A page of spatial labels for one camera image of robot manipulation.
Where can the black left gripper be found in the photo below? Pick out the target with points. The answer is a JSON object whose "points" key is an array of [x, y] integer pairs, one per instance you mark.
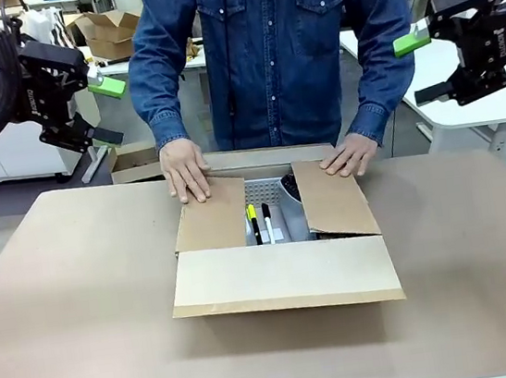
{"points": [[32, 104]]}

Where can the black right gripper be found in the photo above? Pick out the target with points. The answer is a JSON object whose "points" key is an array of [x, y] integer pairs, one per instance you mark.
{"points": [[499, 37]]}

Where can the brown cardboard packing box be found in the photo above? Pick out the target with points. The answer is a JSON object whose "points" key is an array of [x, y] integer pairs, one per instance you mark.
{"points": [[283, 278]]}

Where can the person's left forearm denim sleeve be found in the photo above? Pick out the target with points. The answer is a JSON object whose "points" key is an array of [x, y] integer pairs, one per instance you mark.
{"points": [[379, 102]]}

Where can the person's right forearm denim sleeve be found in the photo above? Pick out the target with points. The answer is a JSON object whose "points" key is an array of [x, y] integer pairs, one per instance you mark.
{"points": [[162, 117]]}

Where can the flat cardboard box on floor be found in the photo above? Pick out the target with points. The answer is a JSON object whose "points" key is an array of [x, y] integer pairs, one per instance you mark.
{"points": [[132, 160]]}

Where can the open cardboard box on desk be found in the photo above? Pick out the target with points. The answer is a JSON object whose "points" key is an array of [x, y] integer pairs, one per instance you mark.
{"points": [[112, 44]]}

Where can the person's right hand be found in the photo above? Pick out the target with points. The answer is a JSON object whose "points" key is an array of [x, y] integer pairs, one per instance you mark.
{"points": [[183, 170]]}

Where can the person's left hand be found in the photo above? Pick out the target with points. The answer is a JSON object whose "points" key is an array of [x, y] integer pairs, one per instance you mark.
{"points": [[351, 155]]}

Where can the white work table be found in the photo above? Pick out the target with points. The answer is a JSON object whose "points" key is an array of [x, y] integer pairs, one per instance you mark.
{"points": [[458, 117]]}

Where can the white cabinet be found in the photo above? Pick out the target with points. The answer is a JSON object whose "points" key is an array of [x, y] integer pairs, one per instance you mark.
{"points": [[5, 151]]}

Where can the white striped bag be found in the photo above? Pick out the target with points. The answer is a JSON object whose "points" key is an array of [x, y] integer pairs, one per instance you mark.
{"points": [[42, 25]]}

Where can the white background desk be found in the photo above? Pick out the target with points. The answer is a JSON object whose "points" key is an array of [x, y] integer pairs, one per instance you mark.
{"points": [[192, 64]]}

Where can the person in denim shirt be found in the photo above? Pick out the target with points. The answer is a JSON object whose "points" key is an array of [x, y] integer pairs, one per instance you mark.
{"points": [[273, 56]]}

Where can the grey perforated metal tray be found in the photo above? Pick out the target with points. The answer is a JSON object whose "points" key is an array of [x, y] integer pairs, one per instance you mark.
{"points": [[258, 193]]}

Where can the yellow-capped black marker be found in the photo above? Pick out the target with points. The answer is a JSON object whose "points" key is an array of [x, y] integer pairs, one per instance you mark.
{"points": [[253, 221]]}

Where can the black striped item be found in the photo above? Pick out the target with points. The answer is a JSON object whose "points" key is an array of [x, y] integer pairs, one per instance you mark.
{"points": [[290, 188]]}

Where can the black capped white marker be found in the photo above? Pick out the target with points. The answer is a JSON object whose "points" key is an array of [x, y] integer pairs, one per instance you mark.
{"points": [[268, 222]]}

